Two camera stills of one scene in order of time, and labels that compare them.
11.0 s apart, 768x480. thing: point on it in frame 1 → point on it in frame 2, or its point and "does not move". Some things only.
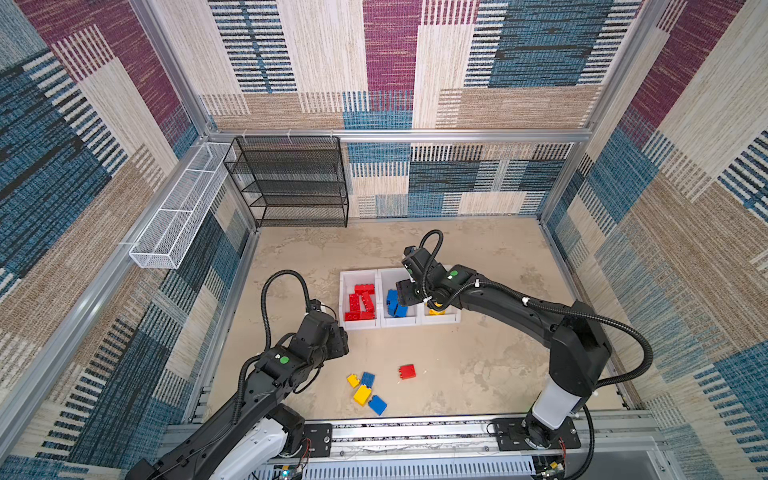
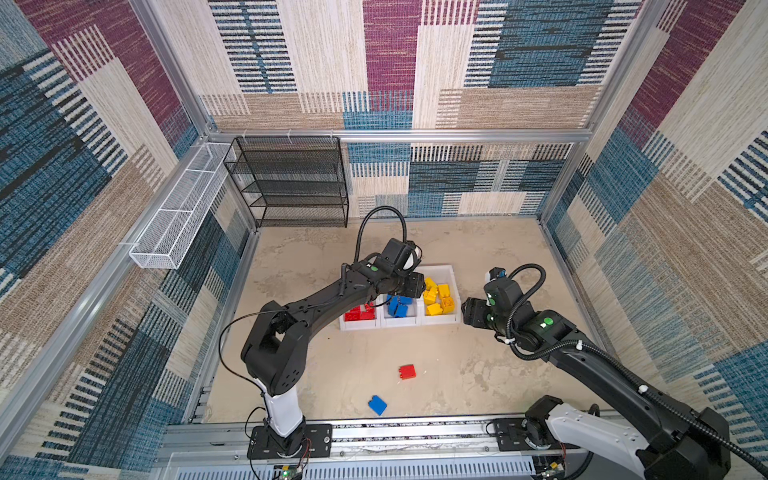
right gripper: (406, 296) → (473, 312)
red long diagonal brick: (369, 303) does not move
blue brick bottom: (377, 404) does not move
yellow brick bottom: (363, 395) → (434, 309)
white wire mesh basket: (166, 238) does not move
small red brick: (407, 371) does not move
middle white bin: (387, 280) does not move
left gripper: (338, 340) → (415, 281)
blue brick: (392, 301) does not move
